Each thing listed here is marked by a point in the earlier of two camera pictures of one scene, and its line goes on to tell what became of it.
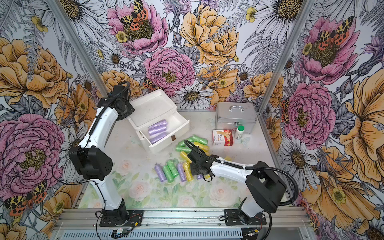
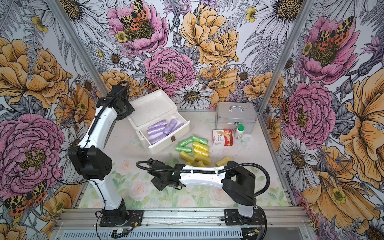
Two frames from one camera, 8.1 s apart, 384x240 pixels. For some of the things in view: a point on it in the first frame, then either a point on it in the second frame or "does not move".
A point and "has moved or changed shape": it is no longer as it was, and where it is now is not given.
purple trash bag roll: [154, 139] does not move
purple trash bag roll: [153, 131] does not move
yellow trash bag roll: [184, 155] does not move
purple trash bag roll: [182, 172] has moved or changed shape
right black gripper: [193, 166] -> [156, 182]
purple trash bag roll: [162, 123] does not move
